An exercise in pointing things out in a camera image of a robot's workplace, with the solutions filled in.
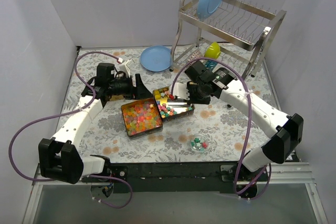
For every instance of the yellow-green bowl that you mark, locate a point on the yellow-green bowl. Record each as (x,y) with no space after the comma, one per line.
(213,51)

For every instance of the clear glass bowl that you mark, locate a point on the clear glass bowl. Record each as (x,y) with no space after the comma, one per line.
(199,143)

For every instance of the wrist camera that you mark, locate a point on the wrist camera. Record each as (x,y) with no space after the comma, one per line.
(124,66)
(180,90)

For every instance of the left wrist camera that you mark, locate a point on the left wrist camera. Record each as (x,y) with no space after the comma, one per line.
(124,66)

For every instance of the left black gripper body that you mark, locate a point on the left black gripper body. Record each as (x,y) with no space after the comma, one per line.
(134,88)

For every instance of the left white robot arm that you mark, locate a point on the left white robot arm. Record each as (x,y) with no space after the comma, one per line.
(58,156)

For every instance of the tin of star candies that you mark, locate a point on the tin of star candies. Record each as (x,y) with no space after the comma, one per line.
(171,107)

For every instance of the tin of gummy candies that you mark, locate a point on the tin of gummy candies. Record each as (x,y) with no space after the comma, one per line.
(141,117)

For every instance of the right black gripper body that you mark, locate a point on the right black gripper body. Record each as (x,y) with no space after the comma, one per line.
(190,92)

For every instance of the steel dish rack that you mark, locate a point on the steel dish rack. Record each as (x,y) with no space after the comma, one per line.
(244,31)

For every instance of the teal white mug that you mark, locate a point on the teal white mug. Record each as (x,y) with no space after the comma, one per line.
(210,64)

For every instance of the metal scoop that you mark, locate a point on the metal scoop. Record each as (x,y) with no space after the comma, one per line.
(177,102)

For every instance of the blue plate on table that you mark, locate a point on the blue plate on table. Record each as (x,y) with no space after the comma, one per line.
(156,58)

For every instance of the tin of wrapped candies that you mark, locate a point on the tin of wrapped candies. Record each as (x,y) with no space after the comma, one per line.
(120,97)

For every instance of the patterned ceramic cup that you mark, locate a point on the patterned ceramic cup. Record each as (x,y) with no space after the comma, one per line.
(195,56)

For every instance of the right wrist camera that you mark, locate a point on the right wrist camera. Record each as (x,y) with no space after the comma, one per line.
(180,90)

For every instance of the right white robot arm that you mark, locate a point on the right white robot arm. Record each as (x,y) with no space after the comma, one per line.
(284,131)

